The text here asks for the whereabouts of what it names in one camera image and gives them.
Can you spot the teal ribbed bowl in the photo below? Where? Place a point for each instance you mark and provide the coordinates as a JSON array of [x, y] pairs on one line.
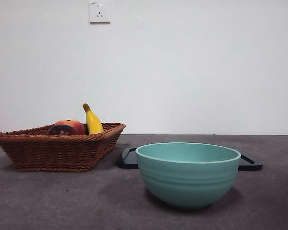
[[187, 182]]

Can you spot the dark red plum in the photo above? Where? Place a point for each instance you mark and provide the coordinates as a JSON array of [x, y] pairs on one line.
[[61, 130]]

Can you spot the black rectangular tray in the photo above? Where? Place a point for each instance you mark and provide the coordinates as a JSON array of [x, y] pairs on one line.
[[127, 163]]

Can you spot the yellow banana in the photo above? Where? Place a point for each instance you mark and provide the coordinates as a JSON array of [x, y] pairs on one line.
[[93, 122]]

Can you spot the red orange peach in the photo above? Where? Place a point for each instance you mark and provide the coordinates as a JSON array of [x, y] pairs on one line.
[[78, 127]]

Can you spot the brown wicker basket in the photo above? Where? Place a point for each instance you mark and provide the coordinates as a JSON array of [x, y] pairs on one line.
[[50, 153]]

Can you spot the white wall socket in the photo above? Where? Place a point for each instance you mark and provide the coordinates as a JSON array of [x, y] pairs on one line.
[[100, 12]]

